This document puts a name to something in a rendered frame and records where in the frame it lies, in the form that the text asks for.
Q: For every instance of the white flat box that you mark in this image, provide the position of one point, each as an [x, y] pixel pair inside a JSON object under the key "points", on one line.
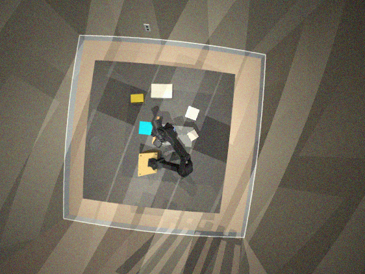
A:
{"points": [[161, 91]]}

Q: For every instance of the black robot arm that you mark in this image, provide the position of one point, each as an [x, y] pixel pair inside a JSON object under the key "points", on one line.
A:
{"points": [[168, 134]]}

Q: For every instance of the white square pad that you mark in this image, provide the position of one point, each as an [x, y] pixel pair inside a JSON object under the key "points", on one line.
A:
{"points": [[192, 135]]}

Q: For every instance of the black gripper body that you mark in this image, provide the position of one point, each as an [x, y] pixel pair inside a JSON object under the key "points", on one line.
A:
{"points": [[157, 143]]}

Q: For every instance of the white flat pad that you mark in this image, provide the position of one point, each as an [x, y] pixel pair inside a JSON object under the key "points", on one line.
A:
{"points": [[192, 113]]}

